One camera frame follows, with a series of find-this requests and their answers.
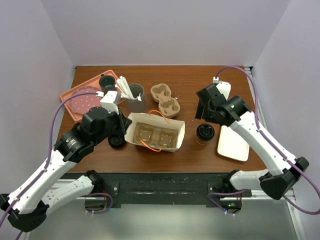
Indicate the brown paper coffee cup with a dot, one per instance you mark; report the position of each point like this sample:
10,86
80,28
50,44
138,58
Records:
205,135

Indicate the white plastic stirrer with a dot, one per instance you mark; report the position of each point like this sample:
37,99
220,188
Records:
139,97

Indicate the dark green mug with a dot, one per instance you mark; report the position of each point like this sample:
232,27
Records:
107,83

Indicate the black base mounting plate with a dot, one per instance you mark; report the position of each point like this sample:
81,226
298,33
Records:
148,188

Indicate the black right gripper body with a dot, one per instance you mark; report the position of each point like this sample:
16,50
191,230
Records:
207,114

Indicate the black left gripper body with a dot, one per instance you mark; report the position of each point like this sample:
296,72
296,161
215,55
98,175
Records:
114,126

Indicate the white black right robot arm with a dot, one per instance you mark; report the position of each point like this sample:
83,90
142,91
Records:
283,169

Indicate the pink rectangular tray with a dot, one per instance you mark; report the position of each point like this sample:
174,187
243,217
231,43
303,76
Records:
91,82

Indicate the cardboard two-cup carrier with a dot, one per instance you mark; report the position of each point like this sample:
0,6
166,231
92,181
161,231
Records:
167,105

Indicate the cream paper takeout bag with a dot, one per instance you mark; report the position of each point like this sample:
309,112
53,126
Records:
158,121

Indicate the black plastic cup lid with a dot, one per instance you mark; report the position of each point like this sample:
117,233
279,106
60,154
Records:
205,130

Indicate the grey cylindrical utensil holder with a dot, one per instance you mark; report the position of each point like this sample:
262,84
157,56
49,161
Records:
133,105

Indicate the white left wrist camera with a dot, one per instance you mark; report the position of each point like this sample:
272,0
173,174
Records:
110,100

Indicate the white rectangular plate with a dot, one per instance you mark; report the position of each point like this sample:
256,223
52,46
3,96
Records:
231,145

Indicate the pink polka dot plate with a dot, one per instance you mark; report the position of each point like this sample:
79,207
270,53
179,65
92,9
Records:
82,104

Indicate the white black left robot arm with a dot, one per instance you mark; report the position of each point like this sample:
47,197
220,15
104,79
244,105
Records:
28,206

